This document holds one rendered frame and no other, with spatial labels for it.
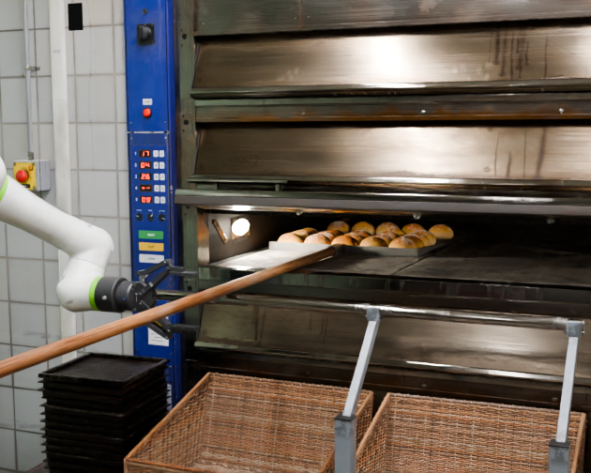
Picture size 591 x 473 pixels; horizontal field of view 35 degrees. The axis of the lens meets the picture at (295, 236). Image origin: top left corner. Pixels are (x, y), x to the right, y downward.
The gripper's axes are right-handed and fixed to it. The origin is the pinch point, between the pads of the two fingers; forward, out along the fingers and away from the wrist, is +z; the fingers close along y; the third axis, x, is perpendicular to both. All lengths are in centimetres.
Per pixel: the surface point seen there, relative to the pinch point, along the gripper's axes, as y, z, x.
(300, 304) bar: 2.5, 21.3, -17.9
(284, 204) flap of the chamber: -21.1, 6.8, -40.3
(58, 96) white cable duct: -53, -79, -52
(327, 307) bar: 2.7, 28.8, -18.0
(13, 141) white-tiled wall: -38, -100, -53
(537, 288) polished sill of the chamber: 1, 74, -56
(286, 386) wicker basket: 35, 2, -51
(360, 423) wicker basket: 40, 29, -43
